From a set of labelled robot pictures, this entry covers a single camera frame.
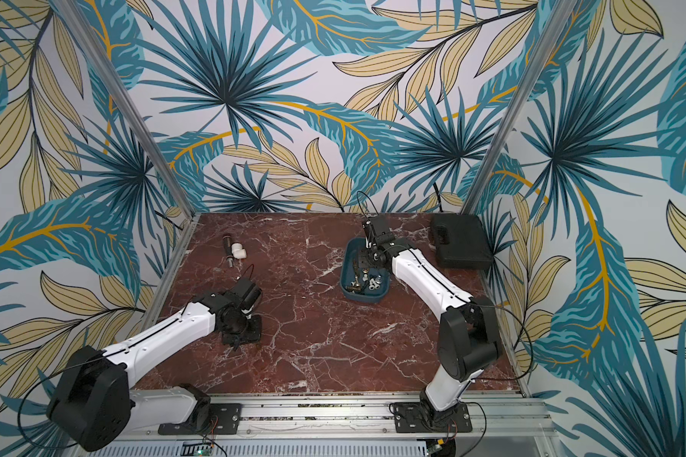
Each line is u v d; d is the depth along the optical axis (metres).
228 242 1.07
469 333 0.45
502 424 0.76
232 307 0.61
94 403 0.40
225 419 0.73
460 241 1.06
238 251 1.04
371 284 0.98
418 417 0.73
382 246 0.64
